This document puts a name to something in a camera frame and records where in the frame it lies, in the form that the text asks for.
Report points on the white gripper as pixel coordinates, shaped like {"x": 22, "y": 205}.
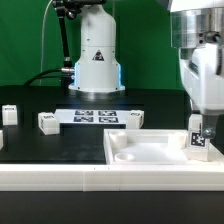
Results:
{"x": 204, "y": 86}

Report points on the white marker tag sheet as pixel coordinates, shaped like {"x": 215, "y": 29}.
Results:
{"x": 81, "y": 116}

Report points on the white U-shaped boundary fence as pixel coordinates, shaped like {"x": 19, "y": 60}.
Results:
{"x": 42, "y": 177}

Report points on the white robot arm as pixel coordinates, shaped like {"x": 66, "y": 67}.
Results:
{"x": 197, "y": 32}

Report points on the white square tabletop part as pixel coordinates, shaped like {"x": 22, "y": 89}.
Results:
{"x": 155, "y": 147}

